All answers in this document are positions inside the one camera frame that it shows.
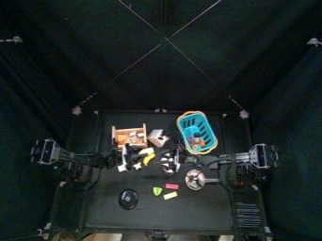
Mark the yellow toy banana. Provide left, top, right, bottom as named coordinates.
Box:
left=141, top=153, right=157, bottom=167

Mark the small wooden crate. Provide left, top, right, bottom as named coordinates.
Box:
left=110, top=122, right=149, bottom=151

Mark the white grey cube box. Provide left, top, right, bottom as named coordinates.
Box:
left=145, top=128, right=169, bottom=149

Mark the pale yellow flat block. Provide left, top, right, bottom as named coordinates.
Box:
left=161, top=191, right=180, bottom=201

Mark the black round lid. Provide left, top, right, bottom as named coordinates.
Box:
left=117, top=188, right=139, bottom=211

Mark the turquoise basket orange rim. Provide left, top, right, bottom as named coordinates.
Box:
left=175, top=110, right=219, bottom=155

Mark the silver toy pot with handle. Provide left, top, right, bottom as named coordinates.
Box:
left=183, top=169, right=220, bottom=191

